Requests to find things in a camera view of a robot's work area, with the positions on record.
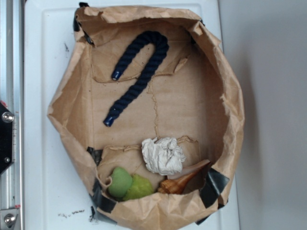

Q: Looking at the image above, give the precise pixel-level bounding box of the brown paper lined box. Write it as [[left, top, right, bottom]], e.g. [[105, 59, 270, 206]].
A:
[[47, 6, 245, 230]]

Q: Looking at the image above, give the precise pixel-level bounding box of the silver corner bracket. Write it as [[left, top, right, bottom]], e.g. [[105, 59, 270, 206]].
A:
[[0, 208, 19, 230]]

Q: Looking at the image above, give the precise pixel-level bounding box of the yellow-green pear toy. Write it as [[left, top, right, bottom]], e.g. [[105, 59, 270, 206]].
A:
[[123, 174, 154, 201]]

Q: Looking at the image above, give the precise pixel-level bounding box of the black mounting plate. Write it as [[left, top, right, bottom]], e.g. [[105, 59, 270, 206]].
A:
[[0, 100, 14, 175]]

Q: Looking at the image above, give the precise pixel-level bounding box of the crumpled white paper ball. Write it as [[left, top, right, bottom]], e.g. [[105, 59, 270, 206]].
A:
[[142, 137, 186, 176]]

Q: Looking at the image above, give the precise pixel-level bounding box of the brown spiral seashell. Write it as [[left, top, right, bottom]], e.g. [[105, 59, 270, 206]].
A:
[[157, 160, 211, 195]]

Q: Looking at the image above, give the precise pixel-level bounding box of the green pear toy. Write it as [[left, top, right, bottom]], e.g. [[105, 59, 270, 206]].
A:
[[108, 167, 132, 198]]

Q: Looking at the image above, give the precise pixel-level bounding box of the dark blue rope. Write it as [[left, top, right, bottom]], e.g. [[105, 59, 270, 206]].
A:
[[103, 31, 170, 127]]

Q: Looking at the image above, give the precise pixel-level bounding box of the aluminium frame rail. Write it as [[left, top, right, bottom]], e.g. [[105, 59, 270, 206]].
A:
[[0, 0, 25, 230]]

